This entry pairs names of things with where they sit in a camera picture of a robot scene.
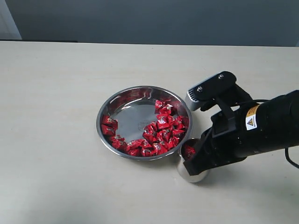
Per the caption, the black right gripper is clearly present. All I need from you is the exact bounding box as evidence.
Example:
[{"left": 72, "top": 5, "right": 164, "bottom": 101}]
[{"left": 183, "top": 102, "right": 271, "bottom": 176}]

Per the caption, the red candy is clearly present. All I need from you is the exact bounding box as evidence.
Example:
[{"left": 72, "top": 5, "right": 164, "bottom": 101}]
[
  {"left": 182, "top": 145, "right": 196, "bottom": 161},
  {"left": 101, "top": 124, "right": 116, "bottom": 136},
  {"left": 101, "top": 115, "right": 118, "bottom": 130}
]

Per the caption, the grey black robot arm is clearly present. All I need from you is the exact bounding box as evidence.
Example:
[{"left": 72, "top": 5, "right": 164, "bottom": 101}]
[{"left": 184, "top": 90, "right": 299, "bottom": 176}]

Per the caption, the stainless steel cup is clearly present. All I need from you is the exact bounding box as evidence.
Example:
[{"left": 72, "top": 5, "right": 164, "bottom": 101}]
[{"left": 177, "top": 138, "right": 211, "bottom": 183}]

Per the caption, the round steel bowl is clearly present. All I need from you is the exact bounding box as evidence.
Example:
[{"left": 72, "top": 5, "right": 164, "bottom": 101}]
[{"left": 96, "top": 86, "right": 192, "bottom": 161}]

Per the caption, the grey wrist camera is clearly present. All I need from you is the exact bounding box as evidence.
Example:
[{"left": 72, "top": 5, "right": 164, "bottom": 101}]
[{"left": 185, "top": 71, "right": 252, "bottom": 112}]

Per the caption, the black cable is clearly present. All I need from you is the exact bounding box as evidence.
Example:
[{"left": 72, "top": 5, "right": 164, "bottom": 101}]
[{"left": 284, "top": 148, "right": 299, "bottom": 168}]

